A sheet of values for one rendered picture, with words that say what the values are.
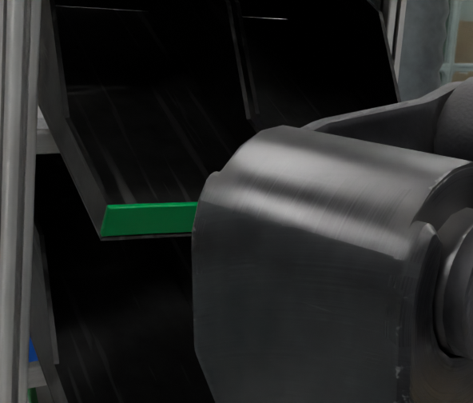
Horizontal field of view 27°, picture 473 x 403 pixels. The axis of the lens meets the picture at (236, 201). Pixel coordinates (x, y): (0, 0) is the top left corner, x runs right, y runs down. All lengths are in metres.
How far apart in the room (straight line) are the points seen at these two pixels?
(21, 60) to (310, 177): 0.41
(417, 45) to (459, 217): 1.43
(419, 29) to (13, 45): 1.10
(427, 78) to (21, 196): 1.11
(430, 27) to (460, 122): 1.36
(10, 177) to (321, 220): 0.43
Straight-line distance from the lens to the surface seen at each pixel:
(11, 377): 0.68
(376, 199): 0.23
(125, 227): 0.57
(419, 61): 1.66
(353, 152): 0.25
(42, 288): 0.68
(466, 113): 0.32
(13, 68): 0.63
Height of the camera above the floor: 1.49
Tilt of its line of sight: 12 degrees down
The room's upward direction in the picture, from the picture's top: 5 degrees clockwise
